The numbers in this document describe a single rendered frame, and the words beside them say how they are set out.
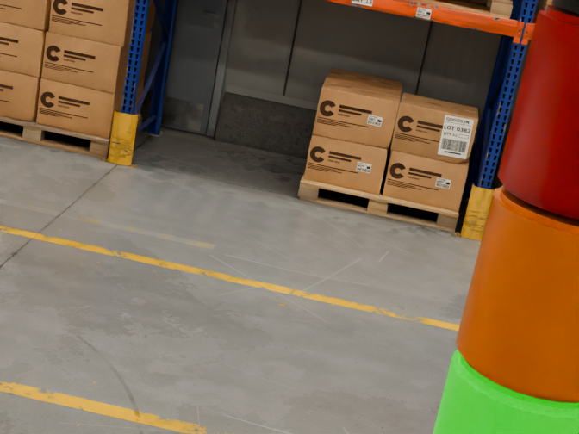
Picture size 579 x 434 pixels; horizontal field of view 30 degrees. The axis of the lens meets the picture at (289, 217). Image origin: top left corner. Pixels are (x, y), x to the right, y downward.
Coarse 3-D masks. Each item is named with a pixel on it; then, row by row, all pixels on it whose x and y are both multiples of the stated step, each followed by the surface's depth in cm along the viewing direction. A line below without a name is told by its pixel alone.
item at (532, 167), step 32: (544, 32) 30; (576, 32) 29; (544, 64) 30; (576, 64) 29; (544, 96) 30; (576, 96) 29; (512, 128) 31; (544, 128) 30; (576, 128) 29; (512, 160) 31; (544, 160) 30; (576, 160) 29; (512, 192) 31; (544, 192) 30; (576, 192) 29
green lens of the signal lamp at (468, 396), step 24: (456, 360) 34; (456, 384) 33; (480, 384) 32; (456, 408) 33; (480, 408) 32; (504, 408) 32; (528, 408) 32; (552, 408) 32; (576, 408) 32; (456, 432) 33; (480, 432) 32; (504, 432) 32; (528, 432) 32; (552, 432) 32; (576, 432) 32
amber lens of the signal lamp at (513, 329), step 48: (528, 240) 30; (576, 240) 30; (480, 288) 32; (528, 288) 31; (576, 288) 30; (480, 336) 32; (528, 336) 31; (576, 336) 31; (528, 384) 31; (576, 384) 31
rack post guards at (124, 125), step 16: (112, 128) 806; (128, 128) 802; (112, 144) 807; (128, 144) 806; (112, 160) 811; (128, 160) 811; (480, 192) 783; (480, 208) 786; (464, 224) 793; (480, 224) 789; (480, 240) 793
